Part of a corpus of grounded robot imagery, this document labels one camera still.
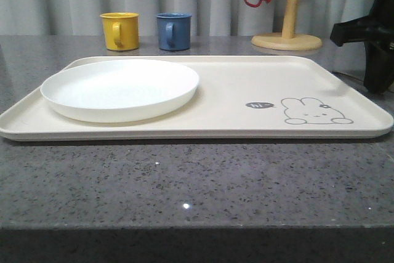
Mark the white round plate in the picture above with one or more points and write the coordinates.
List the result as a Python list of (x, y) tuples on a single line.
[(120, 90)]

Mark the cream rabbit serving tray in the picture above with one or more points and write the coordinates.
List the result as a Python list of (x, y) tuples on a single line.
[(237, 97)]

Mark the yellow mug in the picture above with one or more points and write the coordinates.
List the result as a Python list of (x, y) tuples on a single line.
[(121, 30)]

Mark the blue mug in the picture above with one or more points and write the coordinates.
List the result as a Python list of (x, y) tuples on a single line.
[(174, 31)]

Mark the wooden mug tree stand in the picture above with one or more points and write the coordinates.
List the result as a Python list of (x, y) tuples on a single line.
[(288, 39)]

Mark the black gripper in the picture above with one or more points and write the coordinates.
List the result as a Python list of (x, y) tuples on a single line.
[(376, 31)]

